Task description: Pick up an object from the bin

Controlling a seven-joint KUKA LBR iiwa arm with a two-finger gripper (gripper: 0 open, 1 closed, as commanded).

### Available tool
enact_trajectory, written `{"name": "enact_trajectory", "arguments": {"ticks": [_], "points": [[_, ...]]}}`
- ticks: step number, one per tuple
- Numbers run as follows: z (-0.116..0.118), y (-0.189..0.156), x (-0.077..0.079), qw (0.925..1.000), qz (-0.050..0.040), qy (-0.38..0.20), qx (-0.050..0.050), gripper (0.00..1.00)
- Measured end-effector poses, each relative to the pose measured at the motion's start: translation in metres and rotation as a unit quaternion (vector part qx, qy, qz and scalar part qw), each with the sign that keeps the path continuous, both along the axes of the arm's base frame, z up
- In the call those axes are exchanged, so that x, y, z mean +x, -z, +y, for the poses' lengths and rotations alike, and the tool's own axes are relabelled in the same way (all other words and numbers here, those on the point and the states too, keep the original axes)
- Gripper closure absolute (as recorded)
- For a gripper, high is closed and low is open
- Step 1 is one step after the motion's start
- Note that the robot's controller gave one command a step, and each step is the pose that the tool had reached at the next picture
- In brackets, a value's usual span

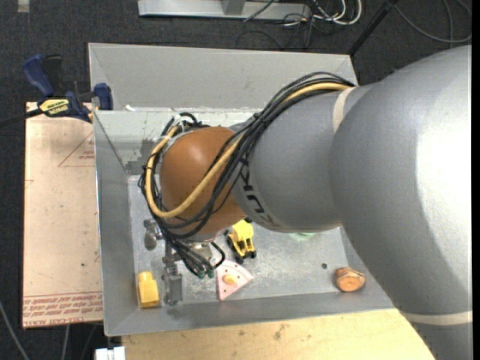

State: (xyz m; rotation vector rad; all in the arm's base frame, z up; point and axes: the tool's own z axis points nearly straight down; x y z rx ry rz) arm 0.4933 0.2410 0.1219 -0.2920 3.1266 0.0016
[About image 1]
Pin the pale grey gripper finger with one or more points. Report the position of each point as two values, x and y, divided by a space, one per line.
166 283
175 289

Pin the yellow plastic block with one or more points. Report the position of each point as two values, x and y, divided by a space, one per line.
148 290

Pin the pink wedge with orange dot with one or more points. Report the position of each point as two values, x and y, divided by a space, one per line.
229 280

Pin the yellow toy digger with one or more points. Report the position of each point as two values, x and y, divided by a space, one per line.
243 241

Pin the small grey metal object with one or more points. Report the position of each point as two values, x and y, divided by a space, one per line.
151 235

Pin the grey metal bin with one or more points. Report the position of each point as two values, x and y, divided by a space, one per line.
285 276

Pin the brown cardboard board, red print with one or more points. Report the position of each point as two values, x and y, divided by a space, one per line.
60 208

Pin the orange-brown wooden disc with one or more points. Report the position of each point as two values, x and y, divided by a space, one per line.
350 279

